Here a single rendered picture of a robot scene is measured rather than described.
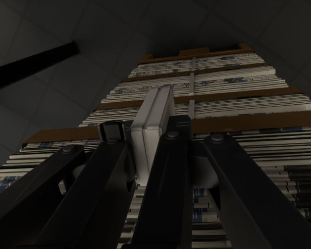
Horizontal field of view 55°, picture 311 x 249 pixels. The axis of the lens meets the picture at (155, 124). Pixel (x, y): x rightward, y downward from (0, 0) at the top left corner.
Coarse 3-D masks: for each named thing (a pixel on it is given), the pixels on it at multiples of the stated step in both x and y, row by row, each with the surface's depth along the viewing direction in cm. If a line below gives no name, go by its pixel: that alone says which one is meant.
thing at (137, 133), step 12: (156, 96) 18; (144, 108) 16; (144, 120) 14; (132, 132) 13; (144, 132) 13; (132, 144) 13; (144, 144) 13; (144, 156) 14; (144, 168) 14; (144, 180) 14
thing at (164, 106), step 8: (168, 88) 19; (160, 96) 17; (168, 96) 17; (160, 104) 16; (168, 104) 16; (152, 112) 15; (160, 112) 15; (168, 112) 16; (152, 120) 14; (160, 120) 14; (152, 128) 13; (160, 128) 13; (152, 136) 13; (152, 144) 13; (152, 152) 13; (152, 160) 14
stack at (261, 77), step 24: (240, 48) 104; (144, 72) 87; (168, 72) 83; (216, 72) 72; (240, 72) 69; (264, 72) 66; (120, 96) 64; (144, 96) 62; (264, 96) 53; (288, 96) 49; (96, 120) 51
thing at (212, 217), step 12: (144, 192) 23; (204, 192) 22; (204, 204) 21; (204, 216) 20; (216, 216) 20; (192, 228) 19; (204, 228) 19; (216, 228) 19; (192, 240) 18; (204, 240) 18; (216, 240) 18
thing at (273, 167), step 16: (272, 128) 31; (288, 128) 30; (304, 128) 30; (240, 144) 28; (256, 144) 27; (272, 144) 27; (288, 144) 27; (304, 144) 26; (256, 160) 25; (272, 160) 24; (288, 160) 24; (304, 160) 24; (272, 176) 23; (288, 176) 23; (304, 176) 23; (288, 192) 21; (304, 192) 21; (304, 208) 19
